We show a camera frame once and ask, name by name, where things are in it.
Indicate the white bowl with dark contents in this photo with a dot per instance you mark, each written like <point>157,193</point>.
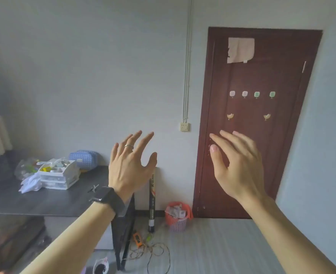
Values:
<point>101,267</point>

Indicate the crumpled paper trash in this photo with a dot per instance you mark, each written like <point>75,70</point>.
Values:
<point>178,212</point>

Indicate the person's left hand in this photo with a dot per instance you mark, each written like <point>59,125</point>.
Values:
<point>128,171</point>

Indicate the dark grey table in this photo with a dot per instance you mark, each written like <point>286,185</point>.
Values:
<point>56,201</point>

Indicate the beige wall socket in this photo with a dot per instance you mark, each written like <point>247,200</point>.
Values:
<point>185,126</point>

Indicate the white drawer organizer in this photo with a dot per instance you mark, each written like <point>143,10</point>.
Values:
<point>60,176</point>

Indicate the black wrist watch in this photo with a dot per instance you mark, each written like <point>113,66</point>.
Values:
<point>112,199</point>

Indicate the white crumpled plastic bag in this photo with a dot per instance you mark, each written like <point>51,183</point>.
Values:
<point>31,184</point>

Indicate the person's left forearm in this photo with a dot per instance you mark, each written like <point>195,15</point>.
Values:
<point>76,242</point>

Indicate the blue dotted pouch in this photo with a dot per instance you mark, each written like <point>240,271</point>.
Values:
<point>83,159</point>

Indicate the dark red wooden door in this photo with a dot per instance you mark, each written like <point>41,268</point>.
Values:
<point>282,139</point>

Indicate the pale pink paper sheet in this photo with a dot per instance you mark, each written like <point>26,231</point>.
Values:
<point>240,49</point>

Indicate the orange handheld device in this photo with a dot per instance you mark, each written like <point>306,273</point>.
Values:
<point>137,239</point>

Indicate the pink waste basket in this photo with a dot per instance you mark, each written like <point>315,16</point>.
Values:
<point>179,223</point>

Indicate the yellow flower-shaped hook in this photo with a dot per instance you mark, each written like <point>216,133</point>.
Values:
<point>230,116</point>
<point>267,116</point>

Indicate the white wall conduit pipes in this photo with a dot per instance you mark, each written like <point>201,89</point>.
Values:
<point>188,59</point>

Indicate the small green gadget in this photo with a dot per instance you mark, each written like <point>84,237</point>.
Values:
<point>148,237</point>

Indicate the green square hook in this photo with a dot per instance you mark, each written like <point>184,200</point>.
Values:
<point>257,94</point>
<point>272,94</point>

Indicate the long black tube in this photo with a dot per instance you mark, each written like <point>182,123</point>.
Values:
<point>152,202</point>

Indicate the pink square hook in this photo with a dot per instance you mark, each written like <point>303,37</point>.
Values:
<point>232,93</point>
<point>245,94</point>

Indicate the person's right hand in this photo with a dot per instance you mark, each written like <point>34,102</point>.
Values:
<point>242,168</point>

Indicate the clear plastic bag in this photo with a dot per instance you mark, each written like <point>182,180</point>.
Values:
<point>25,168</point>

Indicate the person's right forearm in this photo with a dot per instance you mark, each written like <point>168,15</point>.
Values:
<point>287,242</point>

